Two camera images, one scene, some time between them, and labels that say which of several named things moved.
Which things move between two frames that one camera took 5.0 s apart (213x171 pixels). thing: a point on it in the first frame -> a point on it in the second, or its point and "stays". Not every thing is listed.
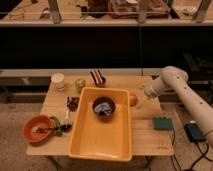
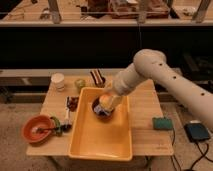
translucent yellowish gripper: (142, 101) -> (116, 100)
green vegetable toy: (59, 129) stays
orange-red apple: (133, 100) -> (105, 101)
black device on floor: (194, 133) stays
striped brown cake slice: (97, 77) stays
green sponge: (163, 123) stays
